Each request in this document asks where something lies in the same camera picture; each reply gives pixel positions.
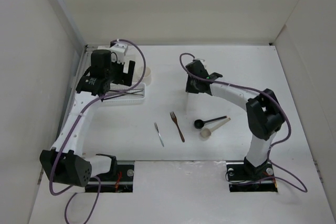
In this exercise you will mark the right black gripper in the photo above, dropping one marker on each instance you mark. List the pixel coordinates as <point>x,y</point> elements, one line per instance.
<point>189,88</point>

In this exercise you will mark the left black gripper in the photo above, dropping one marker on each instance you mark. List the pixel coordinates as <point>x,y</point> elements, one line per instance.
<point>124,78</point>

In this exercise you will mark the black thin chopstick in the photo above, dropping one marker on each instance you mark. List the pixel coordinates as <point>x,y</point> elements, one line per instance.
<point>116,94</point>

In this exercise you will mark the white chopstick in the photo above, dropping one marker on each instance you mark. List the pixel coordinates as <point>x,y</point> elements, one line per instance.
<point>186,102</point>

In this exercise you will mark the silver metal chopstick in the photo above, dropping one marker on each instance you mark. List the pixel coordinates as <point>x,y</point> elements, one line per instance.
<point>127,91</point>

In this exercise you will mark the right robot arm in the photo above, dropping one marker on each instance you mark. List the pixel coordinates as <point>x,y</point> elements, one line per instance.
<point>264,116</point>

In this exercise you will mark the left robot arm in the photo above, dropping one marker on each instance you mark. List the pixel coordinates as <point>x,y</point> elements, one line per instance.
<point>64,162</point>

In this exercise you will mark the white perforated square box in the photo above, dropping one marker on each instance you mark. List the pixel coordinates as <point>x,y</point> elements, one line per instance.
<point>127,59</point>

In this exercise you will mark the cream cylindrical cup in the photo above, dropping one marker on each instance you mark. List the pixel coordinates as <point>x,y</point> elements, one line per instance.
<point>147,75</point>

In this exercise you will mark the white perforated flat tray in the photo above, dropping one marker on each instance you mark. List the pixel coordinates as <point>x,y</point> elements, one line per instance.
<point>127,99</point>

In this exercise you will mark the brown wooden fork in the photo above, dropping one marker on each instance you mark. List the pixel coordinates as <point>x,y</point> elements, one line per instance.
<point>174,119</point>

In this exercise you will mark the black spoon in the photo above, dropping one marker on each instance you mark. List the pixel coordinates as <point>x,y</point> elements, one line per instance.
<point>199,124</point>

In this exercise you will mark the cream spoon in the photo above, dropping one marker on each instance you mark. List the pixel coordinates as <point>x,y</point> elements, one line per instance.
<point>206,132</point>

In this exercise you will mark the small silver fork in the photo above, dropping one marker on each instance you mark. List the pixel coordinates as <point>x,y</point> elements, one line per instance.
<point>158,132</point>

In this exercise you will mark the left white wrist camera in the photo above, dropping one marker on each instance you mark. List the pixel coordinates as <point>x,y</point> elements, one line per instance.
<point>120,49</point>

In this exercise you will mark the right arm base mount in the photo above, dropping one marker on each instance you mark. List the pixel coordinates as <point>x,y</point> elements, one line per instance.
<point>242,182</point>

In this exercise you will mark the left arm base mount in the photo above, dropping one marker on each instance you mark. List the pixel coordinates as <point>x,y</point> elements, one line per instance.
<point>119,181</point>

